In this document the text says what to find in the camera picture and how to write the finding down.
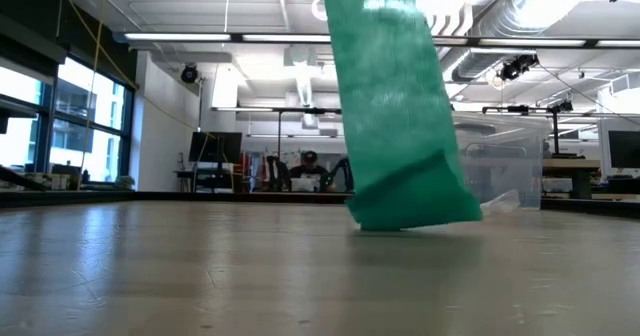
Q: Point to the green elastic bandage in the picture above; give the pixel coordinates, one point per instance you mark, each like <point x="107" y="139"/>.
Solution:
<point x="390" y="101"/>

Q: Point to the person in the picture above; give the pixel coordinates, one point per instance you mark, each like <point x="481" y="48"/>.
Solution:
<point x="310" y="168"/>

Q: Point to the black computer monitor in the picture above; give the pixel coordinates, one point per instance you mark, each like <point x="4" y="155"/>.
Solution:
<point x="625" y="148"/>
<point x="215" y="147"/>

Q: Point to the black ceiling spotlight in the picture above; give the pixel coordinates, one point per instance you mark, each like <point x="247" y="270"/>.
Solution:
<point x="189" y="74"/>
<point x="517" y="66"/>

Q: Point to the long ceiling tube light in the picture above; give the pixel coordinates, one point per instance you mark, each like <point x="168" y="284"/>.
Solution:
<point x="200" y="36"/>
<point x="530" y="42"/>

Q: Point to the crumpled clear plastic bag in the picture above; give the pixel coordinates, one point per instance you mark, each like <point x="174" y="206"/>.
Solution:
<point x="502" y="203"/>

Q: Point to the clear plastic container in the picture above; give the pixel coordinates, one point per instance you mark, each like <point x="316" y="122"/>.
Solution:
<point x="520" y="166"/>

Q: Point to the large window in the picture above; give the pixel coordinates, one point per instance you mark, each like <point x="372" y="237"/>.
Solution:
<point x="90" y="101"/>

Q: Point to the wooden workbench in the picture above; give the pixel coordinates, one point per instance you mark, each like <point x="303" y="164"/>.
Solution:
<point x="570" y="165"/>

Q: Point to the black stand frame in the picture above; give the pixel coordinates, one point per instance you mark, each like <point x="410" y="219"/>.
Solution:
<point x="300" y="110"/>

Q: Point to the silver ventilation duct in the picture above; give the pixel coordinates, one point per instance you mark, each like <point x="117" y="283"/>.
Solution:
<point x="495" y="16"/>

